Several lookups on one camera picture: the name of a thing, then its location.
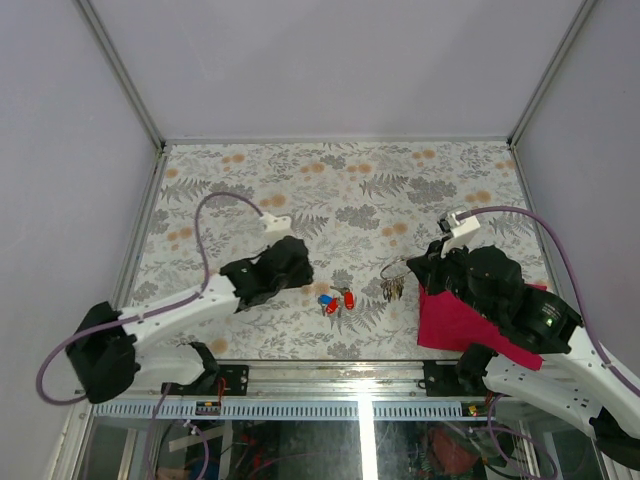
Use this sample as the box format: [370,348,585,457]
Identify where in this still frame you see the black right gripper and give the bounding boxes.
[405,234,497,320]

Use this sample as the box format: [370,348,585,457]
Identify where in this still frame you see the blue tagged key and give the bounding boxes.
[318,294,339,316]

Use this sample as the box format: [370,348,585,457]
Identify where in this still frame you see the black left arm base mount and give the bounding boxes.
[183,342,250,397]

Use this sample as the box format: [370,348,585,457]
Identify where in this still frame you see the large metal keyring with clips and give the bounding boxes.
[380,257,411,302]

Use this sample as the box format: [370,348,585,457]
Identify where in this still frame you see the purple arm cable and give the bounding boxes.
[467,205,640,396]
[37,192,266,480]

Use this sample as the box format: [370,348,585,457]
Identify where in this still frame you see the aluminium enclosure frame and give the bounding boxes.
[49,0,614,480]

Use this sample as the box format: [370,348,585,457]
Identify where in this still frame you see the red tagged key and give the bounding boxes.
[331,285,355,310]

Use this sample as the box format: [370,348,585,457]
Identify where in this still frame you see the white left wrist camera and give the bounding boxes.
[260,212,292,236]

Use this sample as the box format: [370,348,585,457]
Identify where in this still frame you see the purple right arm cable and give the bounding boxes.
[467,205,640,396]

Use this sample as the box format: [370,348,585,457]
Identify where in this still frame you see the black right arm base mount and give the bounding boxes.
[417,343,515,397]

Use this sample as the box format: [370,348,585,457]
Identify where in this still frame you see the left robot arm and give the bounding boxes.
[65,236,313,404]

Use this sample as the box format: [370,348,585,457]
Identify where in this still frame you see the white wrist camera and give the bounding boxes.
[438,209,481,257]
[260,212,292,236]

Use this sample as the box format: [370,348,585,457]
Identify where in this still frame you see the red folded cloth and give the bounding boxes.
[417,287,543,371]

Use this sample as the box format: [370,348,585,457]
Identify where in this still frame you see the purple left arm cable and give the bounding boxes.
[37,192,266,480]

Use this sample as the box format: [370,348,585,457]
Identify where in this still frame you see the floral patterned table mat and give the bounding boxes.
[127,141,552,361]

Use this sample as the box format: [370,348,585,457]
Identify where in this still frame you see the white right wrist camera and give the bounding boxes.
[438,209,481,257]

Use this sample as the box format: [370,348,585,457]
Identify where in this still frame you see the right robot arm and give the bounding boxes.
[406,240,639,470]

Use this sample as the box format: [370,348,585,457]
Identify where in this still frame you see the grey slotted cable duct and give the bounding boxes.
[93,399,464,421]

